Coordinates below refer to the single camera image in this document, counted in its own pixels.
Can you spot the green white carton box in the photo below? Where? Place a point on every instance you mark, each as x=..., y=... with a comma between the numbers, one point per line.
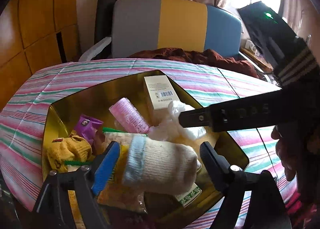
x=188, y=197

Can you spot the striped pink green bedsheet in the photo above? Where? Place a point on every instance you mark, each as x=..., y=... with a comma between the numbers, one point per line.
x=23, y=117

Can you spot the person right hand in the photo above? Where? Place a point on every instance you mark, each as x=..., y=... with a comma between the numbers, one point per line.
x=287, y=149

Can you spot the beige white carton box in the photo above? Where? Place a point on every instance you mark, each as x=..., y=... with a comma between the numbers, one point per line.
x=159, y=94

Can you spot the yellow plush sock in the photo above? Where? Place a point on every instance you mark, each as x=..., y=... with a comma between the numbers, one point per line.
x=74, y=148

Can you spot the gold storage box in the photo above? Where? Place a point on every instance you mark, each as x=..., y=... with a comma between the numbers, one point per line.
x=95, y=101

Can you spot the purple snack packet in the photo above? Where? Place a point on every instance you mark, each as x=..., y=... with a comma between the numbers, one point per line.
x=87, y=127

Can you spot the white pillow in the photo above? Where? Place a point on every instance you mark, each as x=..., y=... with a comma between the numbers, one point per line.
x=92, y=52

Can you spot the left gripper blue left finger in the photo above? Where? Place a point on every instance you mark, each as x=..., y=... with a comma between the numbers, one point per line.
x=103, y=165

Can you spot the beige sock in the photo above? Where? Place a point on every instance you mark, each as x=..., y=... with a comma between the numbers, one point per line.
x=160, y=166

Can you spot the dark red blanket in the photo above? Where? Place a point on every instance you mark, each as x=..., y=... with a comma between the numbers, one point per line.
x=209, y=58

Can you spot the pink hair roller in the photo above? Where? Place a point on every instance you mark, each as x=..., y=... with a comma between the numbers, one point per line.
x=128, y=116

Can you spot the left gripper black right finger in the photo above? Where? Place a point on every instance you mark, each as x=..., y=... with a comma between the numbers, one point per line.
x=216, y=165

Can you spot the grey yellow blue headboard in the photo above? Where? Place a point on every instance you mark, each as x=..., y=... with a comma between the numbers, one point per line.
x=152, y=24

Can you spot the yellow snack packet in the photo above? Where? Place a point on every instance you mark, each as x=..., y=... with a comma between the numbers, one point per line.
x=115, y=194

